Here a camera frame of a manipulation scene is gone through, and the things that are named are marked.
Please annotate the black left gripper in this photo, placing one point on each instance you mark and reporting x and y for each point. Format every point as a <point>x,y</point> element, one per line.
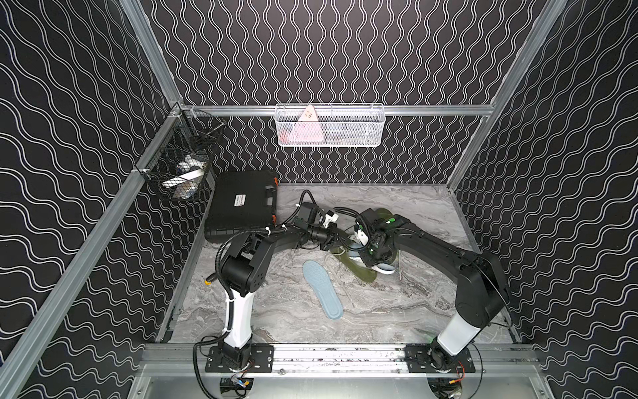
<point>336,238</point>

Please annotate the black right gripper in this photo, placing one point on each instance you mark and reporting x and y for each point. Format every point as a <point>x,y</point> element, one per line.
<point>369,261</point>

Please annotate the light blue insole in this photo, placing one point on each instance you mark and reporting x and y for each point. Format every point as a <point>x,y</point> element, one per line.
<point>318,278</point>
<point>365,258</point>

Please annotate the green shoe one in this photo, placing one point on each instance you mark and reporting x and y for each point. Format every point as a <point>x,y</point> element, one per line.
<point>367,276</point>
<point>386,215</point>

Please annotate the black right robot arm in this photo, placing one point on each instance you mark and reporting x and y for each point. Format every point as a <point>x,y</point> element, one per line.
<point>481,287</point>

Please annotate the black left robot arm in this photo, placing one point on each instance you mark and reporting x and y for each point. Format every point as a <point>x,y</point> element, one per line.
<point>244,259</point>

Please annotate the black tool case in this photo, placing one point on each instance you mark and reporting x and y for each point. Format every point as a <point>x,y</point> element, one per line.
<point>242,200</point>

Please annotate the pink triangle card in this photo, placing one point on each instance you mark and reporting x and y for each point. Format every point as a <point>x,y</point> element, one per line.
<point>307,130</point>

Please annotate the white items in black basket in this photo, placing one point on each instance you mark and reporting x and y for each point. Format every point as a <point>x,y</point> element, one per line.
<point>189,174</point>

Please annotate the white wire basket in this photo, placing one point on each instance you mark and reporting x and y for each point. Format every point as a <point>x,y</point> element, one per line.
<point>343,125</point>

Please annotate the black wire basket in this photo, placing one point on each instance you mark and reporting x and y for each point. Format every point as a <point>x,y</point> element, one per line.
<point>195,133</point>

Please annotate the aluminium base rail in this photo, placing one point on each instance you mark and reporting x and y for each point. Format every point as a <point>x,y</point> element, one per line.
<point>340,360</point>

